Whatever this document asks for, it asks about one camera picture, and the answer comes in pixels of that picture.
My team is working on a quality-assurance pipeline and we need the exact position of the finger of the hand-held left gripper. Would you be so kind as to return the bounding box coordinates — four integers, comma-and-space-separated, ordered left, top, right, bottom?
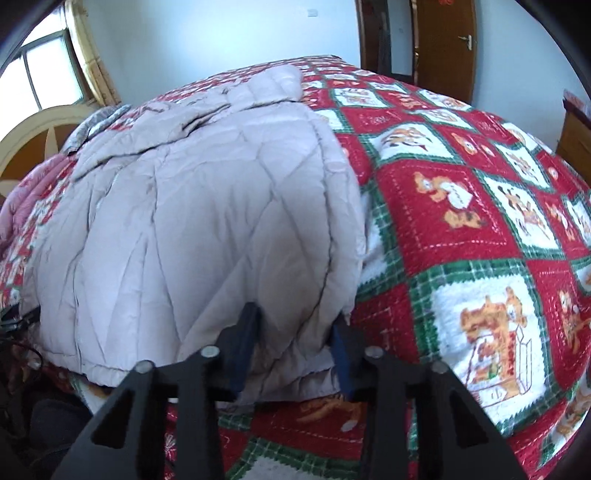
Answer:
0, 305, 42, 334

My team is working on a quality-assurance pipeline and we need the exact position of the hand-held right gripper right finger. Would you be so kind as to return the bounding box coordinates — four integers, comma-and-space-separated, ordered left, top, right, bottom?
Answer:
329, 318, 528, 480

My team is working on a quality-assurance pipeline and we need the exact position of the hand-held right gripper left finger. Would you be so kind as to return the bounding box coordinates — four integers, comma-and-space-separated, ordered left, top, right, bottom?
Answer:
51, 302, 262, 480

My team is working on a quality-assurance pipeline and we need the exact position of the light pink puffer jacket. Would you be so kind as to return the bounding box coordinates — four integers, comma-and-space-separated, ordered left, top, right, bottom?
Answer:
21, 64, 369, 408

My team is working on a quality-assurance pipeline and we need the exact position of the dark cloth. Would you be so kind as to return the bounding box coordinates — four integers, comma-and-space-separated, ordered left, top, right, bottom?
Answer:
0, 332, 95, 480

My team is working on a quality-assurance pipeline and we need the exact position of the folded pink quilt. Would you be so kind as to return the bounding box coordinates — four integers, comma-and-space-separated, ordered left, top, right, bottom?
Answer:
0, 154, 75, 251

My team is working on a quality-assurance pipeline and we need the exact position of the cream and wood headboard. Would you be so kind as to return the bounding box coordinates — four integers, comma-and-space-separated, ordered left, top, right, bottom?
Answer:
0, 104, 101, 200

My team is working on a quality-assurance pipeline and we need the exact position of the striped pillow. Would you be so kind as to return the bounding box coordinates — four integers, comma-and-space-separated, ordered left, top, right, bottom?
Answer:
62, 104, 133, 156

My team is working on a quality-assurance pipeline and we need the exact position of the window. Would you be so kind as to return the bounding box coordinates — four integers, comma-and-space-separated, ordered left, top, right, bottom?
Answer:
0, 28, 89, 112

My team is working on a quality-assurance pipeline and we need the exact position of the narrow yellow floral curtain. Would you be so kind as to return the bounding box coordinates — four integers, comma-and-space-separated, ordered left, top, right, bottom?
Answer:
65, 0, 122, 106

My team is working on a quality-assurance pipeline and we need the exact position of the wooden cabinet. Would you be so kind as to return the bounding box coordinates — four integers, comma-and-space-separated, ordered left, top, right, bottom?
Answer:
554, 99, 591, 163

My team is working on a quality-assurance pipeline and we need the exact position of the brown wooden door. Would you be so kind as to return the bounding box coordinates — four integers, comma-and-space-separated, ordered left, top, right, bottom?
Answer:
410, 0, 478, 105

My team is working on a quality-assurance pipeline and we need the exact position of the pink box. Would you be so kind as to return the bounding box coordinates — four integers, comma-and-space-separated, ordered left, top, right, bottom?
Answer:
561, 89, 591, 116

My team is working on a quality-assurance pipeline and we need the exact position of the brown door frame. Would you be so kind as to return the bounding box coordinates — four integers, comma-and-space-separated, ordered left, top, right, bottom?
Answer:
355, 0, 419, 82

